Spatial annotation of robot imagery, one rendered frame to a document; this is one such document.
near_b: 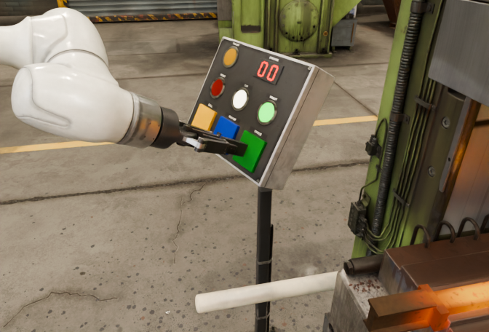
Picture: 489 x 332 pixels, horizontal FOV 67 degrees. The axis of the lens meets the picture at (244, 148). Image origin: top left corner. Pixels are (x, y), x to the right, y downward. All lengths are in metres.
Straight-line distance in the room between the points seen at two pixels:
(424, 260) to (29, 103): 0.62
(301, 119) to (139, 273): 1.39
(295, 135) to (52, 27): 0.49
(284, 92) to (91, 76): 0.40
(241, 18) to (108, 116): 4.79
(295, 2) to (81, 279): 4.25
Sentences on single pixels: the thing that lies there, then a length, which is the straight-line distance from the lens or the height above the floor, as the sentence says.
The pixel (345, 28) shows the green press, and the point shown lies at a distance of 5.90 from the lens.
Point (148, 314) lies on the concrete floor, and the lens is 1.82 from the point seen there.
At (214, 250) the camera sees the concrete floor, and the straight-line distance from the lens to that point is 2.03.
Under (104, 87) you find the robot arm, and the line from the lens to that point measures 0.60.
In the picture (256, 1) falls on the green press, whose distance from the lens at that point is 5.33.
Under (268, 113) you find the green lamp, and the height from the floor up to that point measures 1.09.
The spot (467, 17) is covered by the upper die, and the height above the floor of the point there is 1.35.
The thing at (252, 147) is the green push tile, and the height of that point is 1.02.
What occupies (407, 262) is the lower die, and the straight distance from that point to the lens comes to 0.66.
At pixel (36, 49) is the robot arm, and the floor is 1.27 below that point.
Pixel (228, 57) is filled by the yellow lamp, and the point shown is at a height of 1.16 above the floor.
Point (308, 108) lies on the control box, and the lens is 0.81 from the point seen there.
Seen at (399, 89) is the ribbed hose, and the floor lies 1.17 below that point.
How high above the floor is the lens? 1.42
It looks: 29 degrees down
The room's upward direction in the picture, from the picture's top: straight up
